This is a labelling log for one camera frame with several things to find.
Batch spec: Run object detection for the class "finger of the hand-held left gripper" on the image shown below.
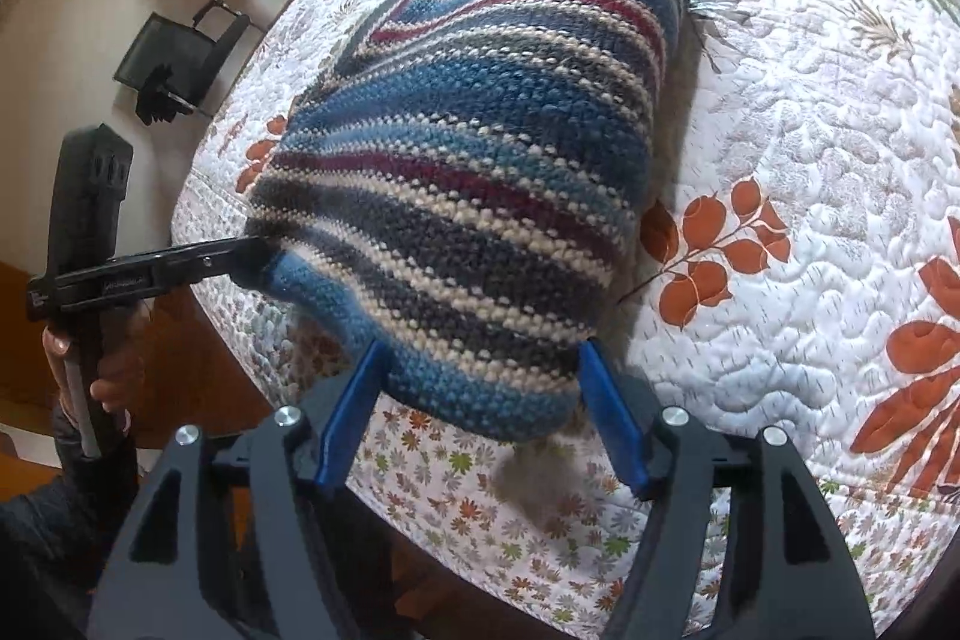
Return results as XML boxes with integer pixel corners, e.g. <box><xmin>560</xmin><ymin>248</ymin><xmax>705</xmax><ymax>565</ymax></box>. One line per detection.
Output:
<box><xmin>146</xmin><ymin>236</ymin><xmax>269</xmax><ymax>290</ymax></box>

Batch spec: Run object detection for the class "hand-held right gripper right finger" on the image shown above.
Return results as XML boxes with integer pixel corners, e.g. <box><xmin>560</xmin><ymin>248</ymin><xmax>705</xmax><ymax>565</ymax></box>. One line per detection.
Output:
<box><xmin>577</xmin><ymin>338</ymin><xmax>878</xmax><ymax>640</ymax></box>

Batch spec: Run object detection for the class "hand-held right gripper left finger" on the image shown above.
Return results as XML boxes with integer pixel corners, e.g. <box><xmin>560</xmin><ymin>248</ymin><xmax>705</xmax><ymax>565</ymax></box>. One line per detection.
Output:
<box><xmin>86</xmin><ymin>340</ymin><xmax>392</xmax><ymax>640</ymax></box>

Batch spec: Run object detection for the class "striped blue knit sweater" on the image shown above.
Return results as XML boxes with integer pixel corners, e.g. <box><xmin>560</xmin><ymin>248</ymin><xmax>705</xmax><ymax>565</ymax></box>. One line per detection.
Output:
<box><xmin>244</xmin><ymin>0</ymin><xmax>700</xmax><ymax>444</ymax></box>

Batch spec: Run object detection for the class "person's left forearm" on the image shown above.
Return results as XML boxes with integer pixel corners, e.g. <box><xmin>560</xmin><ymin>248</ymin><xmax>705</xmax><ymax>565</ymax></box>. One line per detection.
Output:
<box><xmin>0</xmin><ymin>411</ymin><xmax>142</xmax><ymax>640</ymax></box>

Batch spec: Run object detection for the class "person's left hand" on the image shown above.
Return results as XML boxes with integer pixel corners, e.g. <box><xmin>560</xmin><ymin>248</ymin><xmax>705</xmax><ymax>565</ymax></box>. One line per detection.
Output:
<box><xmin>41</xmin><ymin>325</ymin><xmax>147</xmax><ymax>432</ymax></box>

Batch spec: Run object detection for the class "black office chair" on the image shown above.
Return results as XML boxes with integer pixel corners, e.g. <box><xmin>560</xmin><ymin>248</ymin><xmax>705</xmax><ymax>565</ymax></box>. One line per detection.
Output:
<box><xmin>112</xmin><ymin>0</ymin><xmax>252</xmax><ymax>125</ymax></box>

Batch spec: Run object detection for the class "white floral quilted bedspread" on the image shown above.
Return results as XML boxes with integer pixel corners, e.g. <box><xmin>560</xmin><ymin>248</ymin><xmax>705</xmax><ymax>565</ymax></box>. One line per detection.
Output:
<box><xmin>169</xmin><ymin>0</ymin><xmax>960</xmax><ymax>640</ymax></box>

